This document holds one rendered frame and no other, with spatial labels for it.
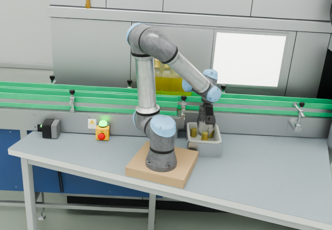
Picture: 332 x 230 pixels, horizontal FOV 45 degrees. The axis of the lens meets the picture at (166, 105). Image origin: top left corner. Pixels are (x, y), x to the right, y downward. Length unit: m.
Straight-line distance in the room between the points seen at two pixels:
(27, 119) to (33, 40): 3.43
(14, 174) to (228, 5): 1.58
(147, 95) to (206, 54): 0.64
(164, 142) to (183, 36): 0.76
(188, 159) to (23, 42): 4.09
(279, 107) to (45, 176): 1.43
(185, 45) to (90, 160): 0.85
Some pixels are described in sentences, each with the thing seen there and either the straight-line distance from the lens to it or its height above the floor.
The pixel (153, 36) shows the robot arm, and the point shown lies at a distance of 1.68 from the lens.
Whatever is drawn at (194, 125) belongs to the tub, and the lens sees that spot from 2.26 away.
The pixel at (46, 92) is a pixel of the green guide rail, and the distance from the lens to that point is 2.34.
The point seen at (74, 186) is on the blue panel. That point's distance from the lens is 2.52.
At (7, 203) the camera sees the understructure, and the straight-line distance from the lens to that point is 2.70.
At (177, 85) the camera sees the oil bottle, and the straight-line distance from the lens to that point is 2.27.
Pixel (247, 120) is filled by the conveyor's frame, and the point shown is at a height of 0.84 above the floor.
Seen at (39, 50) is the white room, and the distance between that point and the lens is 5.72.
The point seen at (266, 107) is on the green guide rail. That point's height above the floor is 0.92.
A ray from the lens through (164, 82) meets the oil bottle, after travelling 2.26.
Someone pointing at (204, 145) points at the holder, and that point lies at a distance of 2.09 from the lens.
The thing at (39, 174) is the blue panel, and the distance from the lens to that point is 2.52.
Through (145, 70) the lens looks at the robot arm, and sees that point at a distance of 1.81.
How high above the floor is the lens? 1.81
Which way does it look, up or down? 23 degrees down
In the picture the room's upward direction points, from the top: 4 degrees clockwise
